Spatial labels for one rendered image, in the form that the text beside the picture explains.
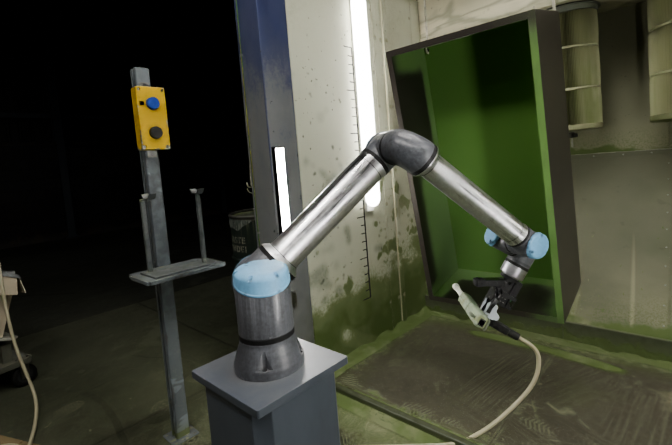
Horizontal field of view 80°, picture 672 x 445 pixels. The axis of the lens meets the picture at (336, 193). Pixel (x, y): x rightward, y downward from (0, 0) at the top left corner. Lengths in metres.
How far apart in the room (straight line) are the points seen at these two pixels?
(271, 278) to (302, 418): 0.35
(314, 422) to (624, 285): 2.02
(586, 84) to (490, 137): 0.90
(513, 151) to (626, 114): 1.19
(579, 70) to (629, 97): 0.44
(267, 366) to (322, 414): 0.20
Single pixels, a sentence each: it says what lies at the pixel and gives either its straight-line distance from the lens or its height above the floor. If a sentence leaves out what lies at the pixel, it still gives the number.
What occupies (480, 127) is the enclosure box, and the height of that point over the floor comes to 1.29.
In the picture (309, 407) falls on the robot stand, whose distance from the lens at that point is 1.16.
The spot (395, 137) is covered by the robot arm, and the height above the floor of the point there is 1.24.
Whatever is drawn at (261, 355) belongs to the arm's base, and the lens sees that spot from 1.12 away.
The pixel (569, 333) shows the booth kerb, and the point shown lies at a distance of 2.77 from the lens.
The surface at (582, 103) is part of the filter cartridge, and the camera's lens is 2.79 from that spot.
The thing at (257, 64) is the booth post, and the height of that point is 1.67.
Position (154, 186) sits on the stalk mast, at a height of 1.14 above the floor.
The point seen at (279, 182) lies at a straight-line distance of 1.95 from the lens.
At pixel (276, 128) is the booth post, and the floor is 1.37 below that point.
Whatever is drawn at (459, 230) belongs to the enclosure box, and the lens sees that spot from 2.29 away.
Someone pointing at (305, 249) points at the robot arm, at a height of 0.91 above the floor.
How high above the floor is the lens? 1.17
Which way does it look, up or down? 4 degrees down
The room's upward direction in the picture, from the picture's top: 5 degrees counter-clockwise
